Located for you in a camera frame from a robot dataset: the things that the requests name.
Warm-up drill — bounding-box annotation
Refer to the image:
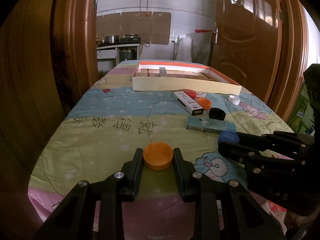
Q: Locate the orange bottle cap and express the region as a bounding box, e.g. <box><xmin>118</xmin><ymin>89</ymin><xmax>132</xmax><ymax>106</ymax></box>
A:
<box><xmin>196</xmin><ymin>98</ymin><xmax>212</xmax><ymax>111</ymax></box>
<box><xmin>143</xmin><ymin>142</ymin><xmax>173</xmax><ymax>171</ymax></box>

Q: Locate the green printed bag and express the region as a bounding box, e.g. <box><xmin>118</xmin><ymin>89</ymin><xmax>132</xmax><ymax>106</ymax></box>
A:
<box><xmin>288</xmin><ymin>84</ymin><xmax>315</xmax><ymax>135</ymax></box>

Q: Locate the white kitchen counter cabinet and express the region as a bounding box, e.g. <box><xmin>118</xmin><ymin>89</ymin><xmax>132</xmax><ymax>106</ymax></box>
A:
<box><xmin>97</xmin><ymin>43</ymin><xmax>142</xmax><ymax>65</ymax></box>

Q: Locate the metal cooking pot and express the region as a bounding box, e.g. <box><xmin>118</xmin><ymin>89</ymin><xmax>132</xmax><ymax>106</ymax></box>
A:
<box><xmin>105</xmin><ymin>35</ymin><xmax>119</xmax><ymax>44</ymax></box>

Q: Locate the blue bottle cap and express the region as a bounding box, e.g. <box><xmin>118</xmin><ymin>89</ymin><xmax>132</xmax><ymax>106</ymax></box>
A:
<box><xmin>217</xmin><ymin>131</ymin><xmax>240</xmax><ymax>144</ymax></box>

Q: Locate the brown wooden door left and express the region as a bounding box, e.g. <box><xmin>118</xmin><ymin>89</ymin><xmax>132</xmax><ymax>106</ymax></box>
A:
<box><xmin>0</xmin><ymin>0</ymin><xmax>101</xmax><ymax>156</ymax></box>

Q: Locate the dark green appliance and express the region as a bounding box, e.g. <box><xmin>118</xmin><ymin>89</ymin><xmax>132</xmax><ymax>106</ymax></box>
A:
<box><xmin>119</xmin><ymin>49</ymin><xmax>137</xmax><ymax>62</ymax></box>

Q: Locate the large orange-rimmed cardboard tray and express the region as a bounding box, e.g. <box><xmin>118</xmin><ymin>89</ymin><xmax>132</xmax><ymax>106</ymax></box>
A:
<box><xmin>132</xmin><ymin>61</ymin><xmax>242</xmax><ymax>95</ymax></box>

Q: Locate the clear patterned rectangular box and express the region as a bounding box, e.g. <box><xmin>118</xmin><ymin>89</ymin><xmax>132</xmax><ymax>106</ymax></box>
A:
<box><xmin>159</xmin><ymin>67</ymin><xmax>167</xmax><ymax>77</ymax></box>

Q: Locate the brown wooden door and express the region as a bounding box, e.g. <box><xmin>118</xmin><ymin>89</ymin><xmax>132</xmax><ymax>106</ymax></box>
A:
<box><xmin>0</xmin><ymin>0</ymin><xmax>101</xmax><ymax>156</ymax></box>
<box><xmin>211</xmin><ymin>0</ymin><xmax>308</xmax><ymax>120</ymax></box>

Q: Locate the red bottle cap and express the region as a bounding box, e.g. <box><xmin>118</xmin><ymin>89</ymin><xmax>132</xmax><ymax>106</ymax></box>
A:
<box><xmin>183</xmin><ymin>89</ymin><xmax>197</xmax><ymax>100</ymax></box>

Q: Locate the white cartoon rectangular box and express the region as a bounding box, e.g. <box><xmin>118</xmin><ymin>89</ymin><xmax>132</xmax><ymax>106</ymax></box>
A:
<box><xmin>172</xmin><ymin>92</ymin><xmax>204</xmax><ymax>116</ymax></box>

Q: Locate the brown cardboard wall panel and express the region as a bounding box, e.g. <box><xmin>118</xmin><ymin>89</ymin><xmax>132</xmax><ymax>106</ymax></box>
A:
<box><xmin>96</xmin><ymin>11</ymin><xmax>171</xmax><ymax>45</ymax></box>

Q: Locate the white covered standing object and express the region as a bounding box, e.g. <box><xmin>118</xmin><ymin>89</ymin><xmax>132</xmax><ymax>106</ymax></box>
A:
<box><xmin>175</xmin><ymin>37</ymin><xmax>192</xmax><ymax>62</ymax></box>

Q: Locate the black round cap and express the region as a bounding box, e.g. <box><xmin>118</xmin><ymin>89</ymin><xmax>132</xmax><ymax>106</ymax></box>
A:
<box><xmin>208</xmin><ymin>107</ymin><xmax>226</xmax><ymax>121</ymax></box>

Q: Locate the black gas stove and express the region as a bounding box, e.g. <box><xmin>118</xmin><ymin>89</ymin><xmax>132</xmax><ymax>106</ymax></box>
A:
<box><xmin>119</xmin><ymin>34</ymin><xmax>141</xmax><ymax>44</ymax></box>

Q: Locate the brown wooden door right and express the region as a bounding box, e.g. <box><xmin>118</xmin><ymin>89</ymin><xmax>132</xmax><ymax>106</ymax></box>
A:
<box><xmin>211</xmin><ymin>0</ymin><xmax>308</xmax><ymax>120</ymax></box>

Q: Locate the cartoon patterned quilt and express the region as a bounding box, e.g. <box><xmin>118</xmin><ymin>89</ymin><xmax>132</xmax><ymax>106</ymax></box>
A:
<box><xmin>28</xmin><ymin>60</ymin><xmax>295</xmax><ymax>240</ymax></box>

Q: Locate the teal rectangular box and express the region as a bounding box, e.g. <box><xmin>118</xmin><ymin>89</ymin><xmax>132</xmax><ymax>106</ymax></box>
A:
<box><xmin>186</xmin><ymin>116</ymin><xmax>236</xmax><ymax>133</ymax></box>

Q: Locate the white bottle cap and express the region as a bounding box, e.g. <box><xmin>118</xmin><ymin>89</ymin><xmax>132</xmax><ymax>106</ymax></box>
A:
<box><xmin>228</xmin><ymin>95</ymin><xmax>240</xmax><ymax>106</ymax></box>

